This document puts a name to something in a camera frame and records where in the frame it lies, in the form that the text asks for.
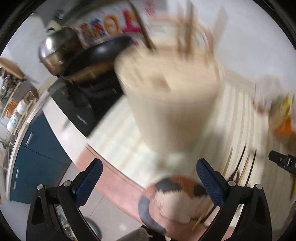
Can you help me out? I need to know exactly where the blue kitchen cabinet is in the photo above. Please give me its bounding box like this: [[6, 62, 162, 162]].
[[10, 113, 71, 204]]

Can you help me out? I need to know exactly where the black chopstick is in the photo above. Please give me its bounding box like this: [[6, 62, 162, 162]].
[[244, 149, 257, 187], [228, 144, 246, 181]]

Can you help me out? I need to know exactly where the wooden chopstick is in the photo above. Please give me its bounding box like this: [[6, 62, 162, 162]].
[[192, 201, 216, 230], [222, 148, 233, 176]]

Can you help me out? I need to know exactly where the black chopstick middle right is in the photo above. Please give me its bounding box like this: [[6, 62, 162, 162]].
[[244, 149, 257, 187]]

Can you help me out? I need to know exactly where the orange packet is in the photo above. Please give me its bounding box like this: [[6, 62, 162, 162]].
[[268, 94, 295, 139]]

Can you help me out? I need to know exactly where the pink striped tablecloth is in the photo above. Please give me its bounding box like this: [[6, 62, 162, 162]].
[[75, 71, 295, 231]]

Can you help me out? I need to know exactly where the black induction cooktop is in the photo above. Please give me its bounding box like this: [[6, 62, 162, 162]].
[[49, 71, 123, 137]]

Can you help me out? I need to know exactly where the beige cylindrical utensil holder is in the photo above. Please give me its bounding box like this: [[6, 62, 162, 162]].
[[113, 45, 226, 176]]

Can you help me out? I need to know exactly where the dish rack with bowls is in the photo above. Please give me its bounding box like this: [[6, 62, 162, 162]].
[[1, 57, 40, 141]]

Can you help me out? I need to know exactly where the black wok pan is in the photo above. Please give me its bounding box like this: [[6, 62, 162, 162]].
[[61, 35, 133, 83]]

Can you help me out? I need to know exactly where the stainless steel steamer pot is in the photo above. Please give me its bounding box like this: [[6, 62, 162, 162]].
[[39, 27, 83, 76]]

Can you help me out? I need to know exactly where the chopstick in holder right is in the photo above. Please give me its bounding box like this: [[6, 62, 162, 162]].
[[186, 1, 194, 59]]

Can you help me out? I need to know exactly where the chopstick in holder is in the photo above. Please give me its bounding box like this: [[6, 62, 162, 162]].
[[128, 1, 156, 52], [186, 1, 194, 59]]

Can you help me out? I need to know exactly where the chopstick in holder left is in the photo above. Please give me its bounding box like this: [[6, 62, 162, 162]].
[[128, 1, 156, 52]]

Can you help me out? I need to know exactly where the colourful wall sticker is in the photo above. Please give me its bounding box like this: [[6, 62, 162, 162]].
[[69, 3, 144, 48]]

